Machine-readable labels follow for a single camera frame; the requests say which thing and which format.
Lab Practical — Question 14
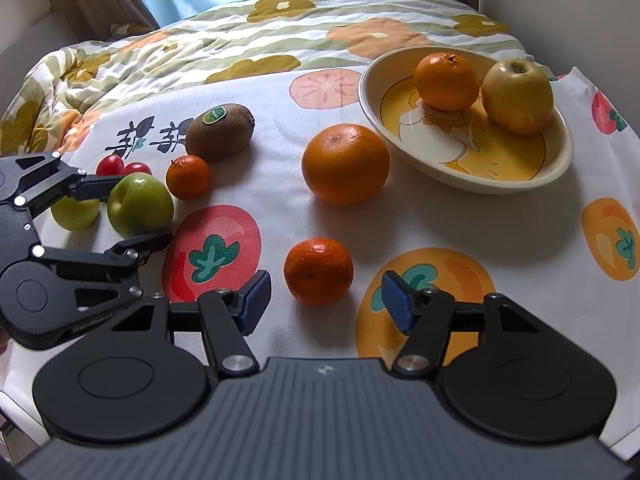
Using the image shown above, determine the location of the medium orange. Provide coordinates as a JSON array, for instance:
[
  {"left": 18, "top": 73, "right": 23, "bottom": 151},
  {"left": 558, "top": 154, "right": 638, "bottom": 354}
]
[{"left": 413, "top": 53, "right": 480, "bottom": 112}]

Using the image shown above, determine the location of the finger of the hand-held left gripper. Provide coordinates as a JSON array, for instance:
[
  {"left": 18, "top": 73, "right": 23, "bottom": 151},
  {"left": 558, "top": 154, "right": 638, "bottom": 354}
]
[
  {"left": 30, "top": 229, "right": 174, "bottom": 311},
  {"left": 0, "top": 150, "right": 125, "bottom": 223}
]

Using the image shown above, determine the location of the yellow apple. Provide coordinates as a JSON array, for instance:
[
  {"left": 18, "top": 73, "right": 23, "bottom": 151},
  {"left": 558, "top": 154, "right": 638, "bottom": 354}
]
[{"left": 481, "top": 58, "right": 555, "bottom": 137}]

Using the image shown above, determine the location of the pale green apple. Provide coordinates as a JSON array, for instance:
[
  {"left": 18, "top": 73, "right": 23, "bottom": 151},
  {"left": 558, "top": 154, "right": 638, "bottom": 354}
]
[{"left": 51, "top": 197, "right": 101, "bottom": 232}]

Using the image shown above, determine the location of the small mandarin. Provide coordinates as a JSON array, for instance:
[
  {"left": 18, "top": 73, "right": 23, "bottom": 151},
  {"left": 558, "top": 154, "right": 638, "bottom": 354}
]
[{"left": 283, "top": 238, "right": 354, "bottom": 307}]

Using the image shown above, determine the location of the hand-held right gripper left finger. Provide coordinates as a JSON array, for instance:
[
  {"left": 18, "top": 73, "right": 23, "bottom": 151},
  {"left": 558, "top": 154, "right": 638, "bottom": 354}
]
[{"left": 111, "top": 270, "right": 273, "bottom": 377}]

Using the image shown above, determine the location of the brown kiwi with green sticker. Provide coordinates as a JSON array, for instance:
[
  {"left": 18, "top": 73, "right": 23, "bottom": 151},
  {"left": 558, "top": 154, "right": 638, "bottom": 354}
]
[{"left": 185, "top": 103, "right": 255, "bottom": 161}]

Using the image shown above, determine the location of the large orange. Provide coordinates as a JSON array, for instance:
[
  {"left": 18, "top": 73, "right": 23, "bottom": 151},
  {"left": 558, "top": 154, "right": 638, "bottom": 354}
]
[{"left": 301, "top": 123, "right": 391, "bottom": 206}]

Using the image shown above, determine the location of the tiny mandarin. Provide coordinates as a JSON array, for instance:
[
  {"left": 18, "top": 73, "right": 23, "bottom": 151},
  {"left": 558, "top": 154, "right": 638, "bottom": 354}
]
[{"left": 165, "top": 155, "right": 211, "bottom": 201}]

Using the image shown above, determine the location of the white fruit-printed cloth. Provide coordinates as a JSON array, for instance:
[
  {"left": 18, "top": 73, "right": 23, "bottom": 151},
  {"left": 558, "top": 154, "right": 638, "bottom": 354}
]
[{"left": 0, "top": 55, "right": 640, "bottom": 443}]

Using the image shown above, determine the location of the floral striped quilt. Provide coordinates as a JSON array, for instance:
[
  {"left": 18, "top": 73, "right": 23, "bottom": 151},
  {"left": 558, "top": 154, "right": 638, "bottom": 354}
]
[{"left": 0, "top": 0, "right": 531, "bottom": 157}]

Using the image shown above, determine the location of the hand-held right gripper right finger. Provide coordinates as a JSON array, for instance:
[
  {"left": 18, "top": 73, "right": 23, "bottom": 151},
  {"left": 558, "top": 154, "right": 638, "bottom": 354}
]
[{"left": 381, "top": 270, "right": 543, "bottom": 375}]

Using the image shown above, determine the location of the cream bowl with yellow print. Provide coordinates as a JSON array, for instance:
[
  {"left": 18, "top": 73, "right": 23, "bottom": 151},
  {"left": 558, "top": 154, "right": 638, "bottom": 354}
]
[{"left": 359, "top": 50, "right": 575, "bottom": 195}]

